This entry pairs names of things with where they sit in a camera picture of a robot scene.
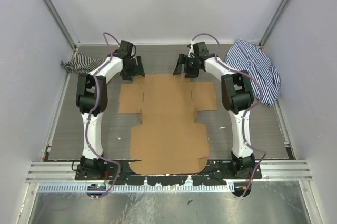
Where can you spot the brown cardboard box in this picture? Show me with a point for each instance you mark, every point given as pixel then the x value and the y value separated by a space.
pixel 168 107

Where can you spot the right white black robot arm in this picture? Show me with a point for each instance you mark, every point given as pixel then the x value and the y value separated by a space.
pixel 237 98

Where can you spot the aluminium frame post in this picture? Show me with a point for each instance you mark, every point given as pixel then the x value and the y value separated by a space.
pixel 273 22
pixel 61 25

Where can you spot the black white striped cloth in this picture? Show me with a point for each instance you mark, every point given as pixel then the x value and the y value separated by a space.
pixel 82 64

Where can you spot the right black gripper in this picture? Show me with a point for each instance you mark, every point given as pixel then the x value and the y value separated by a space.
pixel 183 59

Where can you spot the left aluminium frame post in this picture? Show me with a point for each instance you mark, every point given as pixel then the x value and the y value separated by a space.
pixel 61 25

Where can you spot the slotted grey cable duct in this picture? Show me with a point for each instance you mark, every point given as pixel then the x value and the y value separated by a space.
pixel 85 187

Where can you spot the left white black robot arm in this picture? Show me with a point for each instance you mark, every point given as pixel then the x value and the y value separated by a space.
pixel 92 100

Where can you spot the aluminium front rail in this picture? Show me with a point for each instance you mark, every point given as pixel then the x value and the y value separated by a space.
pixel 138 172

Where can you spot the blue white striped cloth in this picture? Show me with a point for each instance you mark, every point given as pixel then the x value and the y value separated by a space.
pixel 246 56

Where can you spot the right aluminium frame post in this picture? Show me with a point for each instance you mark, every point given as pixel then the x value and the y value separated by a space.
pixel 273 22

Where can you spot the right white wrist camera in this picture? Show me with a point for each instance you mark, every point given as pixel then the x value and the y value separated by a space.
pixel 191 53

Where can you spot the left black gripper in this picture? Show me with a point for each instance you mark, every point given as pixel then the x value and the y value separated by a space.
pixel 138 70

